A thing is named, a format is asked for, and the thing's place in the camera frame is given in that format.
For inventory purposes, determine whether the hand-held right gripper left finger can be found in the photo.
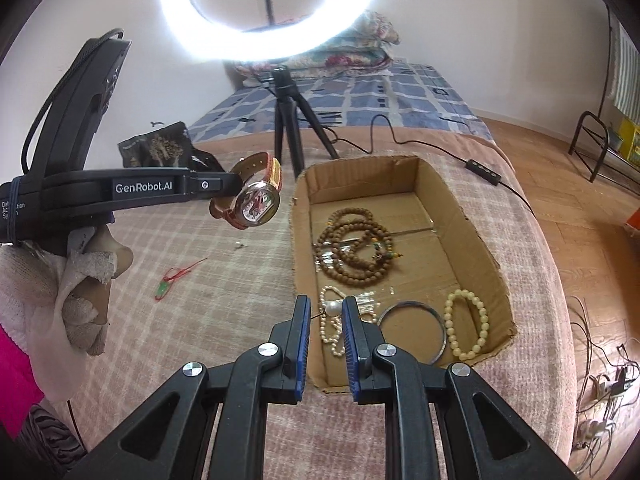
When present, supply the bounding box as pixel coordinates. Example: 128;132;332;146
60;294;313;480

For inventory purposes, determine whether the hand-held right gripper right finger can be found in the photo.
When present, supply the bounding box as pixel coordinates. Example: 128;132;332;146
341;296;576;480

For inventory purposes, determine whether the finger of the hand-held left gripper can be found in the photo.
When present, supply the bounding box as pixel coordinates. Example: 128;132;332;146
191;170;243;201

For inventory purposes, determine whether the brown strap wristwatch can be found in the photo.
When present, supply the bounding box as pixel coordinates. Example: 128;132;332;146
209;152;285;231

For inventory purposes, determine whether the white pearl necklace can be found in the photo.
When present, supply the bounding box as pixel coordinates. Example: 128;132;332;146
317;285;378;358

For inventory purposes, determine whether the black bangle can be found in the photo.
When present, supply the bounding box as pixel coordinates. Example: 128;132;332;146
376;300;445;366

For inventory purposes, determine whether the brown wooden bead necklace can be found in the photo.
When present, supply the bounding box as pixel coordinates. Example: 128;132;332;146
314;207;403;286

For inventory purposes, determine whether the pale yellow bead bracelet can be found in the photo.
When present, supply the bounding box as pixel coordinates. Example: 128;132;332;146
443;289;488;361

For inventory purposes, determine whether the cardboard box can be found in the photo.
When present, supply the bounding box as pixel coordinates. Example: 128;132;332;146
290;156;518;395

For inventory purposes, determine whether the person's left hand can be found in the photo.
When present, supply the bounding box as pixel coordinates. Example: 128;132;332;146
50;226;135;358

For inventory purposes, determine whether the black snack bag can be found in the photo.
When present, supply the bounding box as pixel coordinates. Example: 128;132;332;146
117;121;226;173

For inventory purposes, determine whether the black tripod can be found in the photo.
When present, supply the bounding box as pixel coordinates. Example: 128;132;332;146
267;66;340;178

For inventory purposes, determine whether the pink fleece blanket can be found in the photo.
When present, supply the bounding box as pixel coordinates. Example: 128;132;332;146
192;135;573;480

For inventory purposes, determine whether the blue patterned mattress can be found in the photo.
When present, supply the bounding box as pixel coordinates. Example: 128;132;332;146
187;62;493;143

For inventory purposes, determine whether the folded floral quilt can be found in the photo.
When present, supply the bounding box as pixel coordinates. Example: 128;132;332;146
232;10;403;81

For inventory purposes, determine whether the zebra striped cloth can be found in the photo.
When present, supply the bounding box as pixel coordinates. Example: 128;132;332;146
25;402;93;461

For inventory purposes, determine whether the black metal clothes rack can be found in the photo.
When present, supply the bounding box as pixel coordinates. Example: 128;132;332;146
567;0;640;183

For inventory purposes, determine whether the yellow box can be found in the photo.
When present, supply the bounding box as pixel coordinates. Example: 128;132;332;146
607;115;640;166

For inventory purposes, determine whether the striped towel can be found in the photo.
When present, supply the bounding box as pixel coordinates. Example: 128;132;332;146
612;25;640;116

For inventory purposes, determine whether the red string jade pendant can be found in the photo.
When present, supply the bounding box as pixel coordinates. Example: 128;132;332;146
155;257;208;303

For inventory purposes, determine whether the white ring light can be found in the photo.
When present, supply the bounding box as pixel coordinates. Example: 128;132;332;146
159;0;386;63

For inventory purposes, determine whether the black cable with controller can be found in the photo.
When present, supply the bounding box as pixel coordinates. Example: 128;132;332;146
370;114;538;221

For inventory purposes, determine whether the tangle of floor cables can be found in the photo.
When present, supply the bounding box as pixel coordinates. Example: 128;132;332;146
570;295;640;453

